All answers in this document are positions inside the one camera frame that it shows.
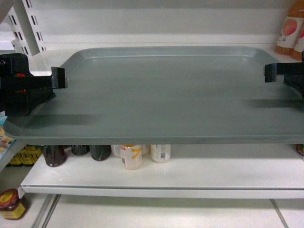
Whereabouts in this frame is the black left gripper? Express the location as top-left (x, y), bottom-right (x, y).
top-left (0, 53), bottom-right (68, 116)

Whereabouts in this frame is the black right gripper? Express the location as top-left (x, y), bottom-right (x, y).
top-left (264, 51), bottom-right (304, 98)

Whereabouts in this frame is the grey silver serving tray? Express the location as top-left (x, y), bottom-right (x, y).
top-left (4, 46), bottom-right (304, 145)

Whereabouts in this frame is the peach juice bottle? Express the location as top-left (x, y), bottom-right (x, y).
top-left (275, 0), bottom-right (304, 55)

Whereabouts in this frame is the white slotted shelf upright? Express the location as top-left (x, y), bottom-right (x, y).
top-left (6, 0), bottom-right (41, 57)

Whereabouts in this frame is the dark tea bottle middle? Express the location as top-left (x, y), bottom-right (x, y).
top-left (72, 145), bottom-right (90, 156)

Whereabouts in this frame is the dark tea bottle front left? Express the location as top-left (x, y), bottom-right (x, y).
top-left (42, 145), bottom-right (67, 167)

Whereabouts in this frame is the teal snack bag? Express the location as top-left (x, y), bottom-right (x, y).
top-left (0, 112), bottom-right (16, 159)

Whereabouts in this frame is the dark tea bottle blue label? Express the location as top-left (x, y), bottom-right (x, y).
top-left (89, 145), bottom-right (111, 161)

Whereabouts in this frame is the orange juice bottle front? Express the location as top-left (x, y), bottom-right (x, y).
top-left (120, 144), bottom-right (142, 170)

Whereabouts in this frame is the orange juice bottle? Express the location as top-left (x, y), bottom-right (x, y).
top-left (120, 144), bottom-right (142, 170)
top-left (151, 144), bottom-right (171, 163)

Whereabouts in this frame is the white middle shelf board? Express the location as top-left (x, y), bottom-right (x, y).
top-left (21, 144), bottom-right (304, 199)

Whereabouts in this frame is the orange juice bottle right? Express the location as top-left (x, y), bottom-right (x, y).
top-left (151, 144), bottom-right (171, 163)

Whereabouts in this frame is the yellow lid sauce jar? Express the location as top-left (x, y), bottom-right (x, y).
top-left (0, 189), bottom-right (26, 219)

